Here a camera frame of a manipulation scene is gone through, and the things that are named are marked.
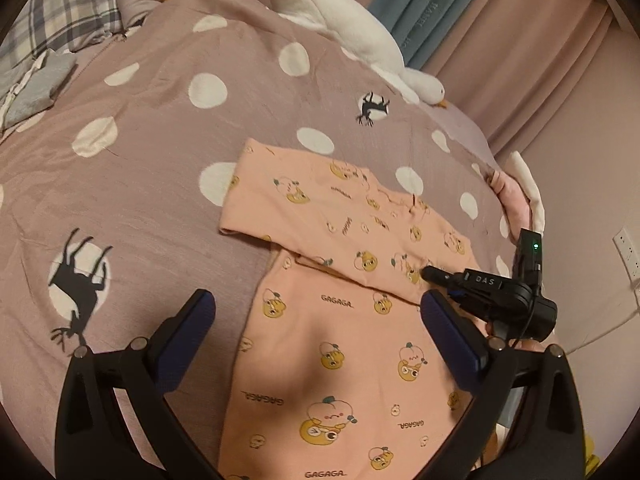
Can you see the person's right hand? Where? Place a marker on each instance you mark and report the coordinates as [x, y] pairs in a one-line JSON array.
[[534, 347]]

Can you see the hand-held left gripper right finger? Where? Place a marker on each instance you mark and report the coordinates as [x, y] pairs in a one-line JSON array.
[[449, 336]]

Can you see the white folded cloth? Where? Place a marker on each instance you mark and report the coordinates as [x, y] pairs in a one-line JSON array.
[[530, 185]]

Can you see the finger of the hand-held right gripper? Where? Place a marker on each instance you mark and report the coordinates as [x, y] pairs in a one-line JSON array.
[[442, 275]]

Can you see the plaid pillow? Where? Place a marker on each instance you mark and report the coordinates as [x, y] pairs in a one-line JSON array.
[[65, 0]]

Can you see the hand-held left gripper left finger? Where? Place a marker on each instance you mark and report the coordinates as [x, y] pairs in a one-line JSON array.
[[189, 329]]

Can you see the teal curtain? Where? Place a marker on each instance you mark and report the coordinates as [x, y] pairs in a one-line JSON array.
[[425, 10]]

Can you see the pink folded cloth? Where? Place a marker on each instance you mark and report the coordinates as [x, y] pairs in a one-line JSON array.
[[515, 200]]

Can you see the peach cartoon print garment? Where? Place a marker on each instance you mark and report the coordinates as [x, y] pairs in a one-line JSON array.
[[325, 310]]

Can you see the grey folded cloth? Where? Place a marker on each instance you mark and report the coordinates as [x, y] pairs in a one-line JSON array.
[[40, 85]]

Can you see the white wall socket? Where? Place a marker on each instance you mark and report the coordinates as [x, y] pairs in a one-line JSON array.
[[627, 252]]

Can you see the mauve polka dot duvet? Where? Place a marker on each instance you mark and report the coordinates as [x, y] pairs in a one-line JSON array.
[[150, 160]]

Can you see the white goose plush toy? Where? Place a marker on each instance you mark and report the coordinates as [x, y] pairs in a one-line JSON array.
[[350, 25]]

